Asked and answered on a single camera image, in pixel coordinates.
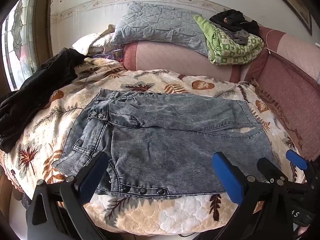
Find grey denim pants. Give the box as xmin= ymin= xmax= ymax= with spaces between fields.
xmin=53 ymin=89 xmax=280 ymax=198

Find leaf pattern quilted blanket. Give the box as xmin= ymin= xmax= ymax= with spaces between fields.
xmin=1 ymin=59 xmax=304 ymax=236

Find brown fringed sofa cover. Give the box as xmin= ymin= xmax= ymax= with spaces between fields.
xmin=250 ymin=78 xmax=303 ymax=154

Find pink red sofa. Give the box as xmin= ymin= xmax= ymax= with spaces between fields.
xmin=123 ymin=27 xmax=319 ymax=160

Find black jacket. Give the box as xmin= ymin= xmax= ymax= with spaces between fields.
xmin=0 ymin=48 xmax=86 ymax=153

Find green patterned folded blanket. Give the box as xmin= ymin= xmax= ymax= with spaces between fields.
xmin=194 ymin=15 xmax=264 ymax=65

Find black clothes pile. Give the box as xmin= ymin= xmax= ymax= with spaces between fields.
xmin=209 ymin=9 xmax=260 ymax=46

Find cream pillow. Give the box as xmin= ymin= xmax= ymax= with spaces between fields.
xmin=72 ymin=24 xmax=120 ymax=55

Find stained glass window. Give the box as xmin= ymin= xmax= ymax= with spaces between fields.
xmin=1 ymin=0 xmax=37 ymax=91

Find grey quilted pillow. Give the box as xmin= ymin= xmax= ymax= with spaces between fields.
xmin=111 ymin=2 xmax=208 ymax=56

